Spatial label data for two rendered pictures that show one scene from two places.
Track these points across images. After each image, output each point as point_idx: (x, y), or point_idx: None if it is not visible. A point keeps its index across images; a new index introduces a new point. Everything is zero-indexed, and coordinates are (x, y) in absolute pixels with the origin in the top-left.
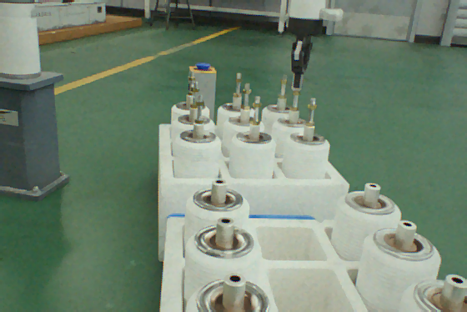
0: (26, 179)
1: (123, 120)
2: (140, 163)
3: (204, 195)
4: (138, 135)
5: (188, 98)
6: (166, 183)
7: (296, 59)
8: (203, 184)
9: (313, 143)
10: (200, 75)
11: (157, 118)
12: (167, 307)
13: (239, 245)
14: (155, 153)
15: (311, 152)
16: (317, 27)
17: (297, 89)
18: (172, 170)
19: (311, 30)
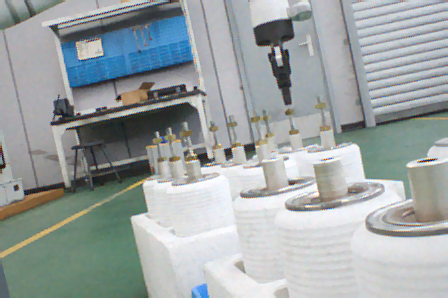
0: None
1: (76, 261)
2: (115, 288)
3: (255, 190)
4: (101, 267)
5: (159, 165)
6: (175, 244)
7: (280, 65)
8: (225, 232)
9: (340, 145)
10: (163, 148)
11: (116, 249)
12: None
13: (362, 190)
14: (130, 275)
15: (343, 155)
16: (289, 27)
17: (290, 106)
18: (174, 235)
19: (284, 31)
